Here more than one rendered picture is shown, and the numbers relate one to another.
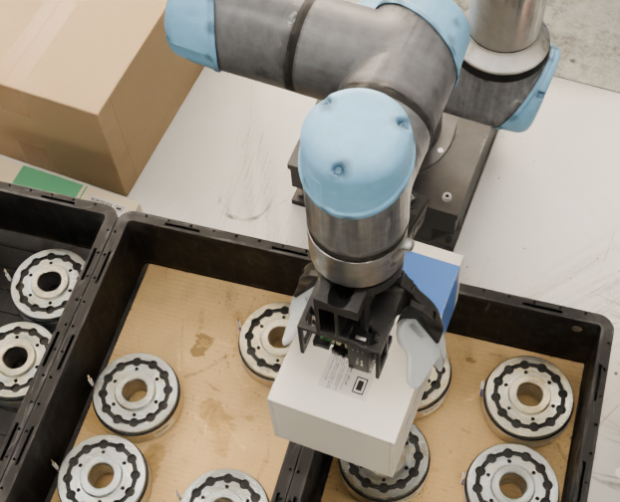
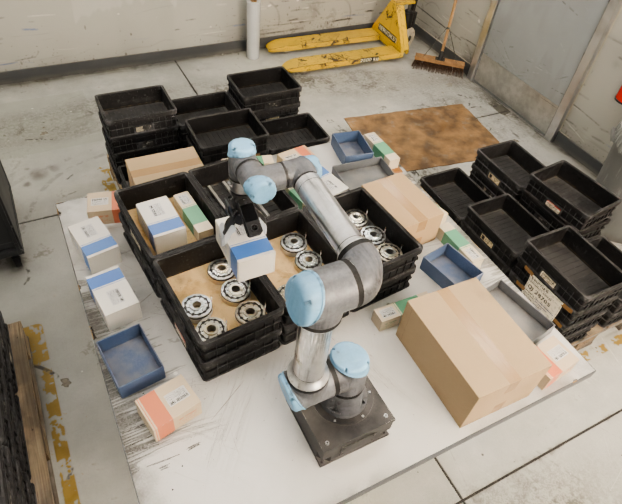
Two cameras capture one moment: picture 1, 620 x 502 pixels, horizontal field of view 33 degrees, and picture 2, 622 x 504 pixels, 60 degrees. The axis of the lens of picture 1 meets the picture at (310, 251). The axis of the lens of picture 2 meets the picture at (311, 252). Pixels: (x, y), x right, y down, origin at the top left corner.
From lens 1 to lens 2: 1.57 m
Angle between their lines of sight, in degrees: 64
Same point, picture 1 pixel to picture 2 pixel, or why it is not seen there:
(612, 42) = not seen: outside the picture
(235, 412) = (283, 279)
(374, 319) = (232, 201)
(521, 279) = (255, 408)
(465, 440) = (220, 314)
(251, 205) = not seen: hidden behind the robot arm
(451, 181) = not seen: hidden behind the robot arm
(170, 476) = (282, 258)
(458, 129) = (318, 414)
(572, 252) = (247, 433)
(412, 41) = (253, 170)
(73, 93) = (422, 301)
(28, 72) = (442, 296)
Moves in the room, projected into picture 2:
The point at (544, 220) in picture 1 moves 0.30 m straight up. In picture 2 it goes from (266, 437) to (270, 389)
